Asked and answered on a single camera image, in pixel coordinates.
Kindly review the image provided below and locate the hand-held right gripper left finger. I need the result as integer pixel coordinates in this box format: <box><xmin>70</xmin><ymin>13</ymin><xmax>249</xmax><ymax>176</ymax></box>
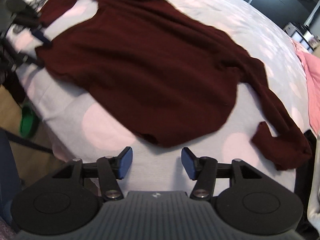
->
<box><xmin>51</xmin><ymin>147</ymin><xmax>133</xmax><ymax>202</ymax></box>

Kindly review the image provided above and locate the polka dot bed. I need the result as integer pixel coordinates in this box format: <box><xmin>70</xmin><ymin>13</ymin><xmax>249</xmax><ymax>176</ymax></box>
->
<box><xmin>5</xmin><ymin>0</ymin><xmax>320</xmax><ymax>207</ymax></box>

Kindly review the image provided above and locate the white nightstand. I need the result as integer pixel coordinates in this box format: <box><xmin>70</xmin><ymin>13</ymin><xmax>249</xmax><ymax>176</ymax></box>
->
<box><xmin>284</xmin><ymin>21</ymin><xmax>320</xmax><ymax>53</ymax></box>

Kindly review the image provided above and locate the light grey folded garment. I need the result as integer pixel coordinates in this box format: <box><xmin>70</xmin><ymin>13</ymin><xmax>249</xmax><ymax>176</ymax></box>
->
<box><xmin>307</xmin><ymin>132</ymin><xmax>320</xmax><ymax>227</ymax></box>

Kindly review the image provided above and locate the purple shaggy rug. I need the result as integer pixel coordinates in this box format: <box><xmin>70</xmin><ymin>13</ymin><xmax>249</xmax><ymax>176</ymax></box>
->
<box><xmin>0</xmin><ymin>216</ymin><xmax>21</xmax><ymax>240</ymax></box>

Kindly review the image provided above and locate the dark red sweater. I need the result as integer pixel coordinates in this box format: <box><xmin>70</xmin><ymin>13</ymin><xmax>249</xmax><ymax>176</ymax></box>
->
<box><xmin>35</xmin><ymin>0</ymin><xmax>313</xmax><ymax>171</ymax></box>

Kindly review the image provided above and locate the black cable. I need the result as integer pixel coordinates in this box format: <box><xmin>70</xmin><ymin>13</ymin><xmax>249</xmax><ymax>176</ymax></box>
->
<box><xmin>0</xmin><ymin>127</ymin><xmax>53</xmax><ymax>153</ymax></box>

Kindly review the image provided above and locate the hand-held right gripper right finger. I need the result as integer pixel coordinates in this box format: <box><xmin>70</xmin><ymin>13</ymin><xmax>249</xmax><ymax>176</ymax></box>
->
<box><xmin>181</xmin><ymin>147</ymin><xmax>265</xmax><ymax>202</ymax></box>

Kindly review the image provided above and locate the green slipper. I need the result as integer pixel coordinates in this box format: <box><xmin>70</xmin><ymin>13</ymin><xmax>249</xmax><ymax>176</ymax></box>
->
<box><xmin>19</xmin><ymin>105</ymin><xmax>39</xmax><ymax>139</ymax></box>

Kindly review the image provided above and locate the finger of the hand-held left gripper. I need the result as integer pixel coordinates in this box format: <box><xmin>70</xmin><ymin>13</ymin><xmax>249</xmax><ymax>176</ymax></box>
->
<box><xmin>6</xmin><ymin>0</ymin><xmax>52</xmax><ymax>45</ymax></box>
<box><xmin>5</xmin><ymin>43</ymin><xmax>45</xmax><ymax>68</ymax></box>

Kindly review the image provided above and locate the pink pillow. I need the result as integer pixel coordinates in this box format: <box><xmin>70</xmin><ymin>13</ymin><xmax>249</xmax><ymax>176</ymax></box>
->
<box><xmin>292</xmin><ymin>39</ymin><xmax>320</xmax><ymax>136</ymax></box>

